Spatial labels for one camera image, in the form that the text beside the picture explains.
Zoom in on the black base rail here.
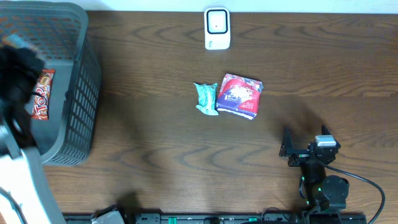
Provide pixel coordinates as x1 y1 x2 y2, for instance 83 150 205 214
63 212 368 224

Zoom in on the pink purple pad pack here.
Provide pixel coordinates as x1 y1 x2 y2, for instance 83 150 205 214
215 73 264 120

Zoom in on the teal snack pack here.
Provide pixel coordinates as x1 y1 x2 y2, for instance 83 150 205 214
195 83 219 116

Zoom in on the orange Top chocolate bar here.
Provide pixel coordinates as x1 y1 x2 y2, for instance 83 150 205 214
32 69 55 120

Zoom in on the grey plastic mesh basket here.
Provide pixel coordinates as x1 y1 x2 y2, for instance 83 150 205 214
1 1 102 166

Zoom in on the white barcode scanner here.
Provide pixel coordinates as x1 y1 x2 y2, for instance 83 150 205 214
204 7 231 50

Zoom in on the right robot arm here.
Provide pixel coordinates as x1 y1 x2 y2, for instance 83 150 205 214
279 126 349 223

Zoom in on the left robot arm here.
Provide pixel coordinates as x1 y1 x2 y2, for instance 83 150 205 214
1 34 65 223

